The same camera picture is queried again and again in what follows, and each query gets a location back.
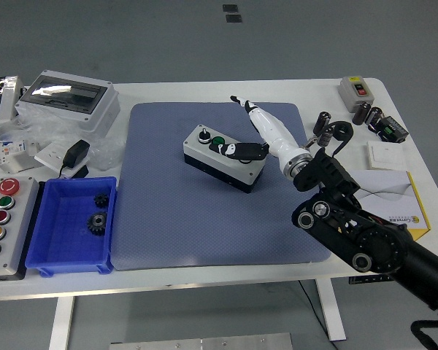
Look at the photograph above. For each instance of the metal floor plate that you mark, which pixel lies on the metal floor plate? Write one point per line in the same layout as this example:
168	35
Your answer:
204	342

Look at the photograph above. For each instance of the grey four-button control box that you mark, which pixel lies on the grey four-button control box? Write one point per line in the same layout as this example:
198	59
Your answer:
204	160

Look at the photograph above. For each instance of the yellow and white cardboard box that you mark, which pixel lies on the yellow and white cardboard box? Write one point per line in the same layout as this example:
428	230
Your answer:
387	184

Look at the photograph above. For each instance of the dark floor outlet cover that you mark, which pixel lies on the dark floor outlet cover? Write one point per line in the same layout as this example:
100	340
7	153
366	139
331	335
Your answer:
230	8
233	18

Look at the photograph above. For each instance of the small black bevel gear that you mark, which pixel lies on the small black bevel gear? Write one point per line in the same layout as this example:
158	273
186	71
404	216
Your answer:
101	201

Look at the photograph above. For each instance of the black power adapter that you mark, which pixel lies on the black power adapter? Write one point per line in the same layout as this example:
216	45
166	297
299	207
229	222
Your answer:
74	153

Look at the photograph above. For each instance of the blue plastic bin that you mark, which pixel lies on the blue plastic bin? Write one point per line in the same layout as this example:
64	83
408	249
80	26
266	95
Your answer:
65	240

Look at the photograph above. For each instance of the white table leg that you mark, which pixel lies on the white table leg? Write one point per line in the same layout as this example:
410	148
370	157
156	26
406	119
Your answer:
332	310
60	324

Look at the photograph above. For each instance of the grey two-button switch box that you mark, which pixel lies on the grey two-button switch box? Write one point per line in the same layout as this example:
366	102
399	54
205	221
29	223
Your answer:
350	93

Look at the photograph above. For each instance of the large black bevel gear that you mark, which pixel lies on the large black bevel gear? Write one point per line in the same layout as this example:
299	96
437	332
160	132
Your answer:
97	223

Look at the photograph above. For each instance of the white wall socket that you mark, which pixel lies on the white wall socket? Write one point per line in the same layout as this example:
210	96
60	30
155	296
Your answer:
47	156

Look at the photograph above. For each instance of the blue-grey rubber mat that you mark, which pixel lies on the blue-grey rubber mat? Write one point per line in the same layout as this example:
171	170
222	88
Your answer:
204	237

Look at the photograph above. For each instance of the clear plastic bag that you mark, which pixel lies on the clear plastic bag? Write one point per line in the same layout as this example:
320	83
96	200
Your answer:
106	153

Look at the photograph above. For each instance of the grey five-button control station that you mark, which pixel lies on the grey five-button control station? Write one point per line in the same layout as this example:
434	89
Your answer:
16	222

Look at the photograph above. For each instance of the white circuit breaker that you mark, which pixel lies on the white circuit breaker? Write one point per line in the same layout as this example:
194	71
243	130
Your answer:
16	156

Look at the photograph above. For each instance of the grey enclosure with clear lid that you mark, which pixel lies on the grey enclosure with clear lid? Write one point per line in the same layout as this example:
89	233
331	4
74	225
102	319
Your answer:
95	113

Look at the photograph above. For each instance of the black module with green terminals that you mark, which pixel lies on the black module with green terminals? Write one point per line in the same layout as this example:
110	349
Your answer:
392	130

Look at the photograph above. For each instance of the white wall switch plate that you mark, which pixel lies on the white wall switch plate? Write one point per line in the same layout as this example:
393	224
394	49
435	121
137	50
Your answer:
385	155

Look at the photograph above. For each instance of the black table height controller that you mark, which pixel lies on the black table height controller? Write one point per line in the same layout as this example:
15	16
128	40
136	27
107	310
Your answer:
365	279

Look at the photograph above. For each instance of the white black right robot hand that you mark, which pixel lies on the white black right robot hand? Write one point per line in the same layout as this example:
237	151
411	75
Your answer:
273	133

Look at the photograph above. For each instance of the black cylindrical capacitor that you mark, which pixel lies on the black cylindrical capacitor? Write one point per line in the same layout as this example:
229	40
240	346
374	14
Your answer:
325	138
374	116
322	124
360	113

